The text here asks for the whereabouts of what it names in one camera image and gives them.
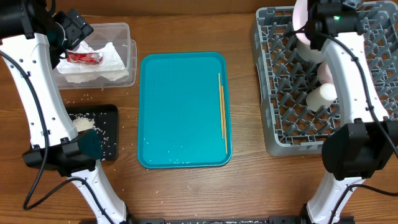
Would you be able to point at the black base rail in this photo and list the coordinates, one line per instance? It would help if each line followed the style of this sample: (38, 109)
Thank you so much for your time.
(269, 220)

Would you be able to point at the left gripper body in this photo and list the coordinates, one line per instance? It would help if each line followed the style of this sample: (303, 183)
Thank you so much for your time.
(67, 33)

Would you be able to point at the white napkin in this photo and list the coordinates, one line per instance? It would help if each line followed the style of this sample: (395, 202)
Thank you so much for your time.
(111, 68)

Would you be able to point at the teal plastic tray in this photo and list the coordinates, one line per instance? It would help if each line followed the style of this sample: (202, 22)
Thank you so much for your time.
(179, 123)

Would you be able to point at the white paper cup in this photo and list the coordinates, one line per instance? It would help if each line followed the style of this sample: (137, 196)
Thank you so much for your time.
(324, 95)

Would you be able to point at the grey bowl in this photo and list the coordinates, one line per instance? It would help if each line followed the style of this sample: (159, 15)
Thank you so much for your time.
(307, 54)

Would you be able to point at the red snack wrapper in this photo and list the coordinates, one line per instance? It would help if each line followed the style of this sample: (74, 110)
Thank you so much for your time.
(92, 58)

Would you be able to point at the grey dishwasher rack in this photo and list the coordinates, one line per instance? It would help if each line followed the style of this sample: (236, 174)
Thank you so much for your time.
(285, 79)

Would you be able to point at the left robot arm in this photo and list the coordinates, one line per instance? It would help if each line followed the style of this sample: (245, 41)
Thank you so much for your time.
(34, 39)

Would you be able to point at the white plate with rice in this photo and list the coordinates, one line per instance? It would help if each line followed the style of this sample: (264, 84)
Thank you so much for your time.
(300, 18)

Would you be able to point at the small pink bowl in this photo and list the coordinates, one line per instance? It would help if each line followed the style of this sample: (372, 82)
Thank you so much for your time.
(324, 74)

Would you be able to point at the black plastic tray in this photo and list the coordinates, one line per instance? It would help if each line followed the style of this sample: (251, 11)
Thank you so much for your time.
(107, 118)

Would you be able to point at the pile of rice grains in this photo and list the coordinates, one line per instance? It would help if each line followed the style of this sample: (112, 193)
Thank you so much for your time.
(83, 122)

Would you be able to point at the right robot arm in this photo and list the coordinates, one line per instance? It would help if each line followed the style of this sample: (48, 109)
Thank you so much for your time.
(366, 138)

